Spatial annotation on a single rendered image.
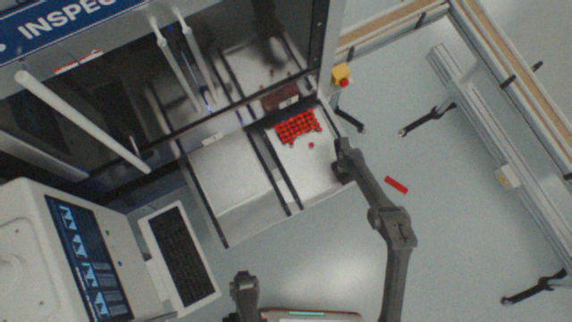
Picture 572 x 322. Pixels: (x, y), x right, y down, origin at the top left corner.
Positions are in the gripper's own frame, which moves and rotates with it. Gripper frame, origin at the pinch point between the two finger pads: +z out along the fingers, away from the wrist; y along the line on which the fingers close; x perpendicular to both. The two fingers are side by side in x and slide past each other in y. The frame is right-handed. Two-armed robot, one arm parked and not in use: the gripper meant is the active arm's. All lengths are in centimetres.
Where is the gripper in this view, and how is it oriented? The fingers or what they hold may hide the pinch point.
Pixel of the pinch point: (342, 178)
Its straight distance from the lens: 182.9
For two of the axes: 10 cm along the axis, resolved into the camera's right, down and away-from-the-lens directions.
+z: 0.7, 3.5, 9.3
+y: -4.4, -8.3, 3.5
